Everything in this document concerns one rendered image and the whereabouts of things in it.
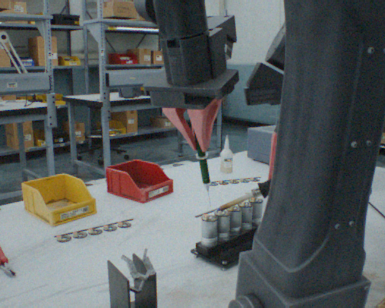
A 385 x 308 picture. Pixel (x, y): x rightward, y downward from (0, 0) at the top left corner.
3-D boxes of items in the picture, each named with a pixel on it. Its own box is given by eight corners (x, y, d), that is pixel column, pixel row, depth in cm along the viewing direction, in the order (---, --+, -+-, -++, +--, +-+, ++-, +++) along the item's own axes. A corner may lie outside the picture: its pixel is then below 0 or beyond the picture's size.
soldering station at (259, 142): (310, 164, 116) (312, 131, 114) (282, 170, 110) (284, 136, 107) (273, 154, 128) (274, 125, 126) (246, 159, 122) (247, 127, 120)
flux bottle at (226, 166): (229, 174, 106) (231, 136, 104) (218, 172, 108) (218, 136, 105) (234, 170, 109) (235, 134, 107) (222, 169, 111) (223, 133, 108)
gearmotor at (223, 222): (232, 243, 63) (233, 212, 62) (221, 247, 61) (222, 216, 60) (221, 237, 65) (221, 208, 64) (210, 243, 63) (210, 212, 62)
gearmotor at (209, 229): (220, 248, 61) (221, 217, 60) (209, 253, 59) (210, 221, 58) (209, 243, 63) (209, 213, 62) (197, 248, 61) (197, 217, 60)
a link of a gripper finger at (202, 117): (184, 133, 58) (173, 71, 53) (231, 138, 54) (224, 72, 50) (160, 158, 53) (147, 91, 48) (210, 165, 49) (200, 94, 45)
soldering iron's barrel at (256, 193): (222, 215, 58) (262, 197, 58) (218, 206, 58) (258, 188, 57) (221, 212, 60) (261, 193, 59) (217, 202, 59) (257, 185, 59)
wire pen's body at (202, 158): (199, 184, 55) (185, 111, 50) (203, 177, 57) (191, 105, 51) (209, 185, 55) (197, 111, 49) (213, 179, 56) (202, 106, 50)
